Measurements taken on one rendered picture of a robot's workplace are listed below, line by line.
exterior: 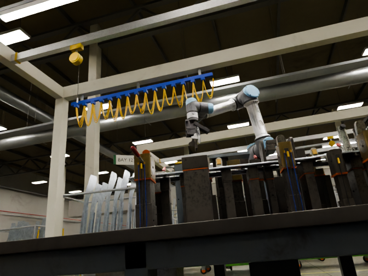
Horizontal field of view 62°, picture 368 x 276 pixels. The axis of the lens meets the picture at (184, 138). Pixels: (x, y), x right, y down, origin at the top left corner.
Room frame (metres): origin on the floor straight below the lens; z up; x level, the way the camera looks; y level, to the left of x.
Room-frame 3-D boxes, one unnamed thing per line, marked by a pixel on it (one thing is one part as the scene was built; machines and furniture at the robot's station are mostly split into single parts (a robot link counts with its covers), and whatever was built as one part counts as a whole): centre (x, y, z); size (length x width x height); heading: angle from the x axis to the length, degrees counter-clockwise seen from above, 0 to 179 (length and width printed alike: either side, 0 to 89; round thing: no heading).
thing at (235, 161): (1.70, -0.27, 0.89); 0.12 x 0.08 x 0.38; 174
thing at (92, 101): (4.40, 0.68, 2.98); 2.51 x 0.07 x 0.60; 76
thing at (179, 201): (1.90, 0.04, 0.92); 0.08 x 0.08 x 0.44; 84
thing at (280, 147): (1.32, -0.45, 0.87); 0.12 x 0.07 x 0.35; 174
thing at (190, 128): (1.88, -0.06, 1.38); 0.09 x 0.08 x 0.12; 98
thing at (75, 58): (3.32, 1.32, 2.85); 0.16 x 0.10 x 0.85; 76
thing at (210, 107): (1.93, -0.16, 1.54); 0.11 x 0.11 x 0.08; 20
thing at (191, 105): (1.88, -0.07, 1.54); 0.09 x 0.08 x 0.11; 110
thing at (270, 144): (1.71, -0.53, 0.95); 0.18 x 0.13 x 0.49; 84
